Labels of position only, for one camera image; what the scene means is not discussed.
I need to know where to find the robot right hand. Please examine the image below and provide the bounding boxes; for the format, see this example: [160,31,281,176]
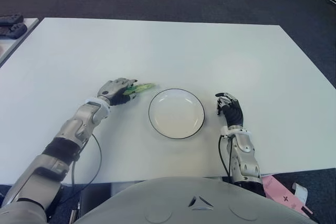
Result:
[215,92,245,130]

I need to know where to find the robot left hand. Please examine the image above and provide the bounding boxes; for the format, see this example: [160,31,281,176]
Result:
[97,77,139,106]

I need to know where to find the green toothpaste tube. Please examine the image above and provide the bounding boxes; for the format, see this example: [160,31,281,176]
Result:
[122,83,156,95]

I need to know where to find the white plate black rim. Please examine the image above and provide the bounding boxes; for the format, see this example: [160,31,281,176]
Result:
[148,88,206,140]

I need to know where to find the pink cardboard box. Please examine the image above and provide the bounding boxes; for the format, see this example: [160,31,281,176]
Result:
[261,175,314,216]

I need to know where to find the white paper tag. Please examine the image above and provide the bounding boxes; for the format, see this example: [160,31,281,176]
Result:
[291,182,308,204]

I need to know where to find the grey robot torso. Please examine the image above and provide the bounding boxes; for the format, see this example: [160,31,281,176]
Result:
[75,176,318,224]

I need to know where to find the white side table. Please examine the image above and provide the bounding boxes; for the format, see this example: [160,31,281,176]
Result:
[0,18,39,67]

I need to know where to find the black game controller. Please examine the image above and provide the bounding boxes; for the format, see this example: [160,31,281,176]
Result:
[0,13,24,24]
[0,23,28,38]

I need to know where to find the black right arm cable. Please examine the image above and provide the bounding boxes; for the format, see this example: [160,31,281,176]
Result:
[218,136,232,177]

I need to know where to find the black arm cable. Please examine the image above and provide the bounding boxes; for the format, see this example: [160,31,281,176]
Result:
[70,134,102,201]
[218,136,232,177]

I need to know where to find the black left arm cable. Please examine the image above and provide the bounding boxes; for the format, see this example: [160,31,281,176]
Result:
[70,134,102,201]

